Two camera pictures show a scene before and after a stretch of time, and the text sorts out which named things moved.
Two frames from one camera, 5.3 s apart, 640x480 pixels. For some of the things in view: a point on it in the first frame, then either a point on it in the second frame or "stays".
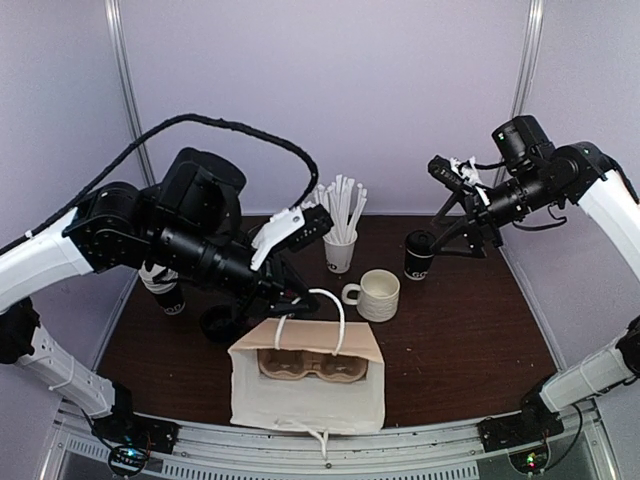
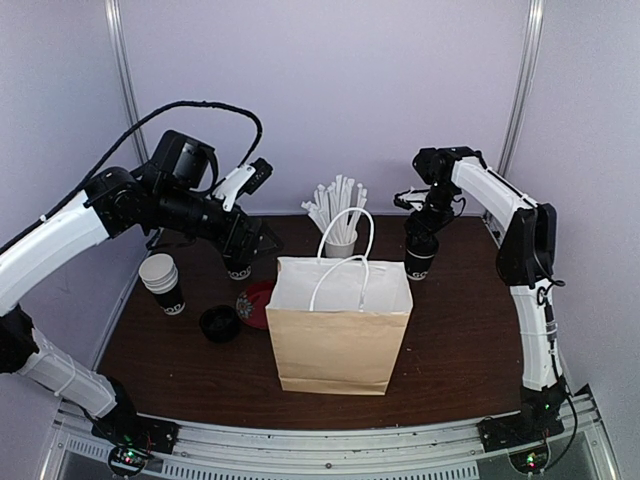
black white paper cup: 420,251 stays
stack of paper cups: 163,283 stays
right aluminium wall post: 528,57 stays
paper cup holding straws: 338,258 stays
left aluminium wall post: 116,27 stays
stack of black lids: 219,323 stays
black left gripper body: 270,285 to 229,245
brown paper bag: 312,377 to 337,324
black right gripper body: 478,211 to 440,213
